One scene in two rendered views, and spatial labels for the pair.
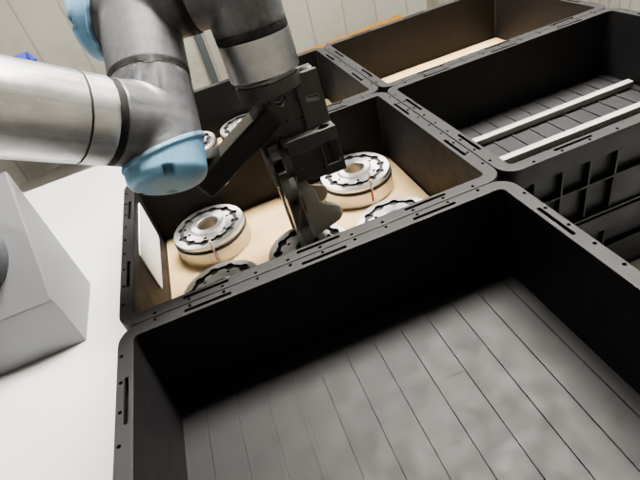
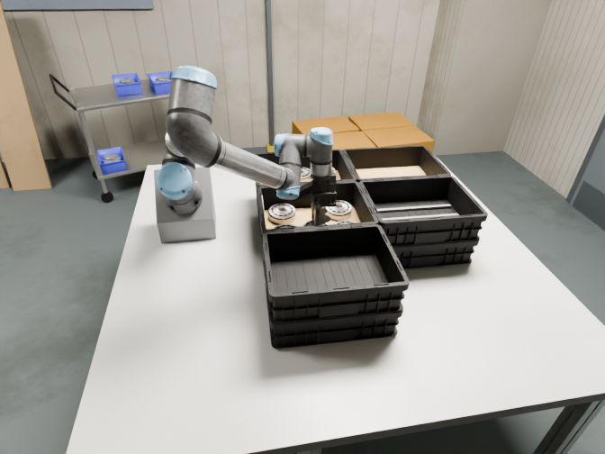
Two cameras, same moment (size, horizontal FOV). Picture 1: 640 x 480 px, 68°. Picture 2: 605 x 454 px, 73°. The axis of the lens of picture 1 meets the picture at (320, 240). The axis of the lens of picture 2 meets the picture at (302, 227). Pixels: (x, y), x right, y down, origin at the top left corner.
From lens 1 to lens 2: 0.92 m
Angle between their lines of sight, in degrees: 2
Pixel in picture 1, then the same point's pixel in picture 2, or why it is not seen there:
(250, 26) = (321, 161)
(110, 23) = (286, 151)
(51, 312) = (211, 223)
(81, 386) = (215, 253)
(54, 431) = (206, 265)
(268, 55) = (323, 169)
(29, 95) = (271, 171)
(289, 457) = (298, 277)
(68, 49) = not seen: hidden behind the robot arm
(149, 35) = (295, 158)
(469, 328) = (356, 262)
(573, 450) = not seen: hidden behind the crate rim
